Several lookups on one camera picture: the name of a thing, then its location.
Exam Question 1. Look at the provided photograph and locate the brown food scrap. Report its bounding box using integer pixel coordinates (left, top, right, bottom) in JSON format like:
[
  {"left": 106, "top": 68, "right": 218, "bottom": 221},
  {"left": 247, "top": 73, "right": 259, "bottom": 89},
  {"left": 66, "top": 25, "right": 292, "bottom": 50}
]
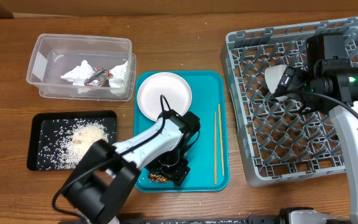
[{"left": 148, "top": 174, "right": 169, "bottom": 184}]

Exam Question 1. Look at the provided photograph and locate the white rice pile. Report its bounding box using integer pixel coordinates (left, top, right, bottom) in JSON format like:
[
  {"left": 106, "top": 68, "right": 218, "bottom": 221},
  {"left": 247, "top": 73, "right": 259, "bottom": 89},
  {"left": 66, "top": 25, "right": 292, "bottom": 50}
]
[{"left": 35, "top": 117, "right": 116, "bottom": 170}]

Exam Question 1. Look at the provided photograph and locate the clear plastic bin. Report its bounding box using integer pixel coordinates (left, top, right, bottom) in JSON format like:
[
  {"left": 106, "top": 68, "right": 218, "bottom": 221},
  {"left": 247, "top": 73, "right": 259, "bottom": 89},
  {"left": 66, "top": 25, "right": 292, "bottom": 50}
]
[{"left": 26, "top": 34, "right": 136, "bottom": 101}]

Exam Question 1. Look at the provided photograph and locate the black tray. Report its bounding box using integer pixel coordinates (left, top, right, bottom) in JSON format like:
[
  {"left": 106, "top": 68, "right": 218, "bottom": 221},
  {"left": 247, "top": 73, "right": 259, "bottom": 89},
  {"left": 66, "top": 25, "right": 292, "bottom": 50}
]
[{"left": 27, "top": 111, "right": 116, "bottom": 170}]

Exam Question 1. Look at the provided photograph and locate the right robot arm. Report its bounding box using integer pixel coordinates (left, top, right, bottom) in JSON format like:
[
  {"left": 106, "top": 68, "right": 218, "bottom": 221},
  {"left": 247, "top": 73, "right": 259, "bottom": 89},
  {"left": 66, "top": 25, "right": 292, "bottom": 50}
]
[{"left": 265, "top": 65, "right": 358, "bottom": 223}]

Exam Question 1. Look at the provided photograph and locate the red foil wrapper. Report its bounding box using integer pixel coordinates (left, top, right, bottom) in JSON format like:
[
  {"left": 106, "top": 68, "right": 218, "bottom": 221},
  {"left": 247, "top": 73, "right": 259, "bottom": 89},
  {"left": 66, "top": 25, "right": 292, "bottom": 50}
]
[{"left": 84, "top": 68, "right": 113, "bottom": 86}]

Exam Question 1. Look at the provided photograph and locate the large pink plate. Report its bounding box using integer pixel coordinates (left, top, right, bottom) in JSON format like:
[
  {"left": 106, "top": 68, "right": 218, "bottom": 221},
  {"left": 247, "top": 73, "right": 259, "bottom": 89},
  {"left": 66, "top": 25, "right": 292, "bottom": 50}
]
[{"left": 136, "top": 72, "right": 193, "bottom": 121}]

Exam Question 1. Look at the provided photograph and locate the teal plastic tray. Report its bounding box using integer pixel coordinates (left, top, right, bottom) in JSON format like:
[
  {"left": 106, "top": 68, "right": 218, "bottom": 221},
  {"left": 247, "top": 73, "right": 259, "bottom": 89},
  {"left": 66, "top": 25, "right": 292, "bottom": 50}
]
[{"left": 135, "top": 70, "right": 230, "bottom": 193}]

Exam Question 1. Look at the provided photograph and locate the grey bowl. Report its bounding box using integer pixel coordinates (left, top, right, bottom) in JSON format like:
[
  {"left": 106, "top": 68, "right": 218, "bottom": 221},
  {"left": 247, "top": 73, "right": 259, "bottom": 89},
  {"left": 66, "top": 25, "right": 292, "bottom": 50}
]
[{"left": 265, "top": 65, "right": 291, "bottom": 94}]

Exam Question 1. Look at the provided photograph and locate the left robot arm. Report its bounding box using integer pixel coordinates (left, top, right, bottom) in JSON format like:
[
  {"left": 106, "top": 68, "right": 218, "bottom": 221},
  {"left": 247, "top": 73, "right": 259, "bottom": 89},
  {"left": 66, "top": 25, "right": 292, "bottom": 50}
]
[{"left": 52, "top": 110, "right": 201, "bottom": 223}]

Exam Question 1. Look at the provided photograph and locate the white napkin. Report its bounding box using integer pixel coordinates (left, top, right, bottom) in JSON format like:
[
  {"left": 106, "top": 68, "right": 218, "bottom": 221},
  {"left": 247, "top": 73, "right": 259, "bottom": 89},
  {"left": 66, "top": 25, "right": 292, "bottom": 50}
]
[{"left": 60, "top": 60, "right": 130, "bottom": 95}]

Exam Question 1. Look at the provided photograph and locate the grey dish rack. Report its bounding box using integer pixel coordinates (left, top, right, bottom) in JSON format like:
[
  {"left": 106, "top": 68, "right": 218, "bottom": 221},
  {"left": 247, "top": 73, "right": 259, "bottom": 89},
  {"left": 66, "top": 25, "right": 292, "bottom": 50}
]
[{"left": 221, "top": 17, "right": 358, "bottom": 187}]

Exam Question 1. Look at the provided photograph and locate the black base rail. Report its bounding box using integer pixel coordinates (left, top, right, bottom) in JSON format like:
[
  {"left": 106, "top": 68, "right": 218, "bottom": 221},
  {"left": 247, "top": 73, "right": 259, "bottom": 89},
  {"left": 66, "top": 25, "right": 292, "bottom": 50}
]
[{"left": 116, "top": 207, "right": 351, "bottom": 224}]

